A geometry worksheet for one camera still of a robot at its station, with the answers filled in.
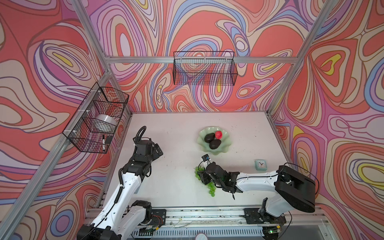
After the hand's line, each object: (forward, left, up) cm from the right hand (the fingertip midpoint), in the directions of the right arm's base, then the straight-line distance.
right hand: (201, 173), depth 85 cm
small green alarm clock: (+5, -36, -1) cm, 37 cm away
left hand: (+10, +26, +13) cm, 31 cm away
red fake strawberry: (+25, -13, +4) cm, 28 cm away
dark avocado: (+19, -10, +2) cm, 21 cm away
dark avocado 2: (+24, -7, +2) cm, 25 cm away
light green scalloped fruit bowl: (+20, -17, 0) cm, 26 cm away
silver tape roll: (+18, +47, +30) cm, 59 cm away
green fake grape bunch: (-7, -5, +1) cm, 9 cm away
